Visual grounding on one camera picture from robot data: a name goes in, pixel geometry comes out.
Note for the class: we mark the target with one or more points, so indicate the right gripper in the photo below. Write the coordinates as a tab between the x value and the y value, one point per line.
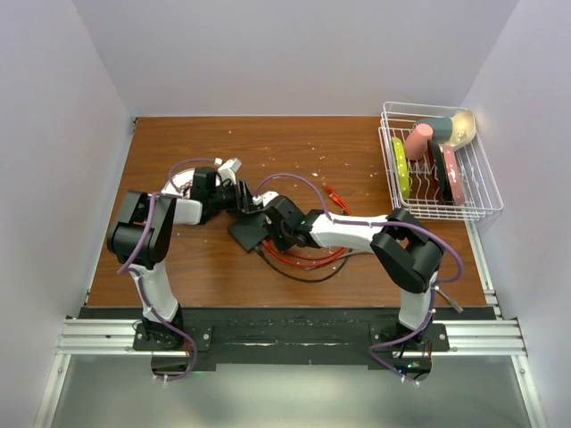
269	225

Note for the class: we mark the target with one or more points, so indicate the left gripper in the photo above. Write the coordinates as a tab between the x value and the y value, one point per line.
243	201

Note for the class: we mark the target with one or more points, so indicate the black network switch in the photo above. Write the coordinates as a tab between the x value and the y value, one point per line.
250	231

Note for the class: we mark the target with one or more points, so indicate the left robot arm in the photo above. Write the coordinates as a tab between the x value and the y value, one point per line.
140	238

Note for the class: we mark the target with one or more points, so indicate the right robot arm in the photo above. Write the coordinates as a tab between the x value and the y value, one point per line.
410	257

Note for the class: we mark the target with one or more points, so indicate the white round patterned plate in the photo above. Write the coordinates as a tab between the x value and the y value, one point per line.
179	182

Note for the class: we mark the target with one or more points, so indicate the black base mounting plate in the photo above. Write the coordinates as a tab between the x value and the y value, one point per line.
284	336

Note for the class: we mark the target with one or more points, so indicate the yellow-green plate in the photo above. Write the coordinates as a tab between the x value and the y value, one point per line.
402	167

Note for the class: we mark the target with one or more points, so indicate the pink cup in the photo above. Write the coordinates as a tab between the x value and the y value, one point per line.
416	142

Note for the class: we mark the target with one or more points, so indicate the pink plate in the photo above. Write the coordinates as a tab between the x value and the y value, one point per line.
453	174

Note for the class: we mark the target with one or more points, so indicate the dark green cup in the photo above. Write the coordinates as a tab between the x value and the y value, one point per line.
442	127

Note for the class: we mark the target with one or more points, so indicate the beige bowl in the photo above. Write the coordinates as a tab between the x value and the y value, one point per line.
463	129

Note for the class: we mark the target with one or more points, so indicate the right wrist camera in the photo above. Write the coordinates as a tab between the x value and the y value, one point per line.
261	201

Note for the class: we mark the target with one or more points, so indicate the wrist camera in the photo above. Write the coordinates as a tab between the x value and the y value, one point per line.
227	170
261	201

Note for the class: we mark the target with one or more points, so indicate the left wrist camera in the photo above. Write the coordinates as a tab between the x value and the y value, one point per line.
227	170

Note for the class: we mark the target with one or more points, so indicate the white wire dish rack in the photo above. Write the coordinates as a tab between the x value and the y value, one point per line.
482	196

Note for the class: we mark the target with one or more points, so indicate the aluminium frame rail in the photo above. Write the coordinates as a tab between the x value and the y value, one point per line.
482	381

